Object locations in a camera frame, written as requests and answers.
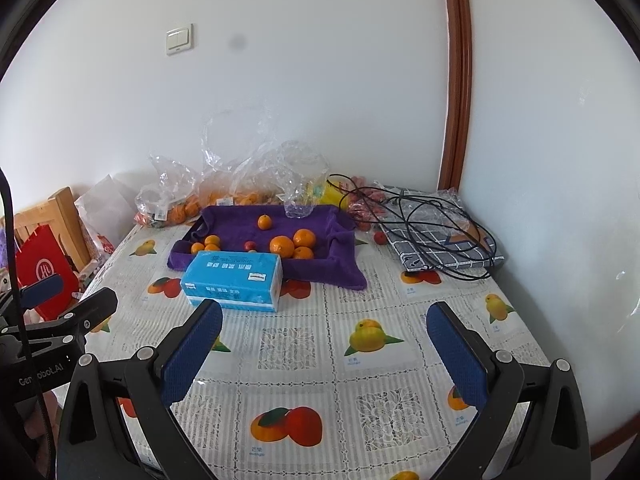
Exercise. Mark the red paper bag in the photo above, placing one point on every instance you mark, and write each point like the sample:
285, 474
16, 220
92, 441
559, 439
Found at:
45, 270

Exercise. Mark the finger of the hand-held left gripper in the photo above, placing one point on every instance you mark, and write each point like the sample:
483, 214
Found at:
42, 289
95, 305

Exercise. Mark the white plastic bag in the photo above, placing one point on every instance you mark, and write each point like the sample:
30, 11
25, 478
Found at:
102, 205

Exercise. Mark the bag of red fruits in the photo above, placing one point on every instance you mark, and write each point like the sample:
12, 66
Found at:
365, 207

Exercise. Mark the yellow packet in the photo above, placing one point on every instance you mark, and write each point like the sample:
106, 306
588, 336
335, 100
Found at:
332, 192

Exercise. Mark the small red fruit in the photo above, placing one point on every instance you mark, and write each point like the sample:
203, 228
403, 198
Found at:
380, 238
251, 245

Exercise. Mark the tall clear bag of tangerines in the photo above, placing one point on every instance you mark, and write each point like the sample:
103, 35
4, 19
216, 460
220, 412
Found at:
225, 185

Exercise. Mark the brown wooden door frame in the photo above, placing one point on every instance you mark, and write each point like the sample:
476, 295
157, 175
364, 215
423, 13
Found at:
459, 60

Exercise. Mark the checked cloth in plastic wrap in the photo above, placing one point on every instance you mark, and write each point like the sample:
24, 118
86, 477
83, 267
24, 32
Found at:
445, 255

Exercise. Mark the blue tissue pack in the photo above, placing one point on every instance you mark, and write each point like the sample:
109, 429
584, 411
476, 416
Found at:
230, 277

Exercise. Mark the crumpled clear plastic bag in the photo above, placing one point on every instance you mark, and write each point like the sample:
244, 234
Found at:
300, 180

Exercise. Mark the purple towel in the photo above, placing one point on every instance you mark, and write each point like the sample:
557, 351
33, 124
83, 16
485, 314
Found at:
235, 222

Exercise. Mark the white light switch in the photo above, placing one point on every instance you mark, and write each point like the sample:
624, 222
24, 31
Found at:
179, 39

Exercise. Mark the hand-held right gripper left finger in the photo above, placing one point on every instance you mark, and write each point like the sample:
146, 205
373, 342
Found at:
192, 355

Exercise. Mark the clear bag with labelled tangerines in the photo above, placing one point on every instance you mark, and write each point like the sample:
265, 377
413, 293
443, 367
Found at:
165, 200

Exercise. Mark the wooden chair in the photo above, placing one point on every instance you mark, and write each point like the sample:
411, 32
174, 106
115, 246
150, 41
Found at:
67, 215

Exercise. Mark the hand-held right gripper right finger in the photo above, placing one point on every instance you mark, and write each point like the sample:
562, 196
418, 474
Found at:
457, 355

